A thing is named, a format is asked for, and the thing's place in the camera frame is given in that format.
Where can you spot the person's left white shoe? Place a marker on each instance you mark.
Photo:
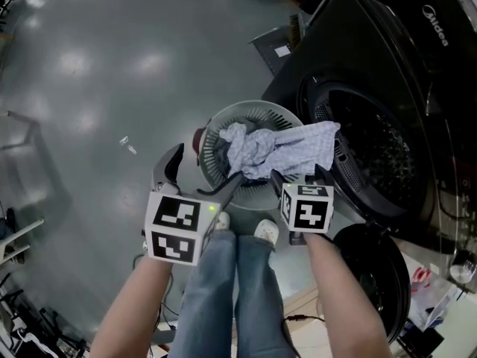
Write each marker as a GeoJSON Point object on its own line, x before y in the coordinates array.
{"type": "Point", "coordinates": [223, 221]}

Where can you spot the person's right white shoe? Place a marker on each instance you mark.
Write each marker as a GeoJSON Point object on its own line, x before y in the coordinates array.
{"type": "Point", "coordinates": [267, 231]}

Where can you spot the person's right forearm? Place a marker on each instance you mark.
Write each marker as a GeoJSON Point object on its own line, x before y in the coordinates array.
{"type": "Point", "coordinates": [346, 297]}

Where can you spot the dark grey clothes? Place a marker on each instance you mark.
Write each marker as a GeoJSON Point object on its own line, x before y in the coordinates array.
{"type": "Point", "coordinates": [223, 159]}

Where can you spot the white checked clothes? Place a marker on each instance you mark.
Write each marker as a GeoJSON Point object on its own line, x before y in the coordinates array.
{"type": "Point", "coordinates": [283, 147]}

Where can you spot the light wooden board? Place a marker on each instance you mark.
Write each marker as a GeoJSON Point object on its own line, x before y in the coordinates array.
{"type": "Point", "coordinates": [302, 304]}

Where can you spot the small white plastic scrap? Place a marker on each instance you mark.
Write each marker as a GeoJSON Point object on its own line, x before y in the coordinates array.
{"type": "Point", "coordinates": [127, 144]}

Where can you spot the person's blue jeans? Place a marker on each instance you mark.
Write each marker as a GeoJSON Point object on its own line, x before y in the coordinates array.
{"type": "Point", "coordinates": [208, 293]}

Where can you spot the black round washing machine door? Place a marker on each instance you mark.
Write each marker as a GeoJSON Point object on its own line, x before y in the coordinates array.
{"type": "Point", "coordinates": [376, 274]}

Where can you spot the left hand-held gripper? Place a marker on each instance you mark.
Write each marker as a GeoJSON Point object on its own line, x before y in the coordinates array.
{"type": "Point", "coordinates": [175, 215]}

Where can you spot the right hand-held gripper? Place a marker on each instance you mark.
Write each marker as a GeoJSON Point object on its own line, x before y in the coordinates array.
{"type": "Point", "coordinates": [311, 211]}

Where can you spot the person's white shoe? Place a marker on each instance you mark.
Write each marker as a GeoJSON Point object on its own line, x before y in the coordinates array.
{"type": "Point", "coordinates": [267, 231]}
{"type": "Point", "coordinates": [223, 221]}

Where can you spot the grey dustpan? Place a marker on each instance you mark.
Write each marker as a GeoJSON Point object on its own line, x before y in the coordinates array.
{"type": "Point", "coordinates": [274, 50]}

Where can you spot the person's left forearm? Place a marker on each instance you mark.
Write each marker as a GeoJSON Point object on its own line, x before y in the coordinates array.
{"type": "Point", "coordinates": [126, 311]}

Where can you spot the grey-green plastic laundry basket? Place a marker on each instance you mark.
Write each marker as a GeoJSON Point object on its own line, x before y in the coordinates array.
{"type": "Point", "coordinates": [253, 196]}

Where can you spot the black washing machine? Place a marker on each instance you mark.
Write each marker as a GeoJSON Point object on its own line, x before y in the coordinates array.
{"type": "Point", "coordinates": [372, 43]}

